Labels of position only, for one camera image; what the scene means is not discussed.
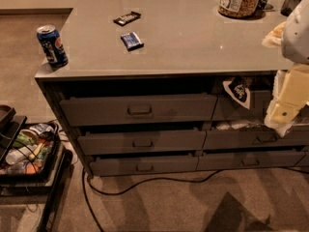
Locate clear plastic bags in drawer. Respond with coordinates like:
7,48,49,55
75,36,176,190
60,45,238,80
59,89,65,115
213,120,263,131

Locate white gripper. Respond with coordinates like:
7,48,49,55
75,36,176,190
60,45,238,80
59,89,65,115
264,64,309,137

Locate grey drawer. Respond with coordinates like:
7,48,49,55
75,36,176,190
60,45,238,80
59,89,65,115
60,94,217,127
78,129,206,155
204,127,309,150
197,150,305,170
90,155,198,176
212,90,272,121

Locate black floor cable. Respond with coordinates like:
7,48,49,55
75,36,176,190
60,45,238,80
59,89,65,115
80,166,309,232

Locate grey drawer cabinet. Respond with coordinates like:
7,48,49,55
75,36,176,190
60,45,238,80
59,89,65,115
36,0,308,176

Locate black tray of snacks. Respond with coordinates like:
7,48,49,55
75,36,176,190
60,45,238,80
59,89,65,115
0,122,60,182

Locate black white chip bag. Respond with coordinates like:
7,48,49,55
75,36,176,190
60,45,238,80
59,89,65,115
223,76,251,109

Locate blue snack packet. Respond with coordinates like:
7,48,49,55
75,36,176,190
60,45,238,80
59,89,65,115
121,32,144,51

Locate black cart frame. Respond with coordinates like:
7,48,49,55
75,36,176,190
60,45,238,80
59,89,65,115
0,104,72,232

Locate blue soda can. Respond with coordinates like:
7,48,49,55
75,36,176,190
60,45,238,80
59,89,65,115
37,24,69,68

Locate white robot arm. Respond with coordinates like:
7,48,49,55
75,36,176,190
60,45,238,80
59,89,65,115
263,0,309,137

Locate black candy bar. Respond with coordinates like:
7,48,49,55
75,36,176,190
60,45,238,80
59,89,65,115
113,11,141,26

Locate snack bag on counter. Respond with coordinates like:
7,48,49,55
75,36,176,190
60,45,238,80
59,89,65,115
262,22,286,47

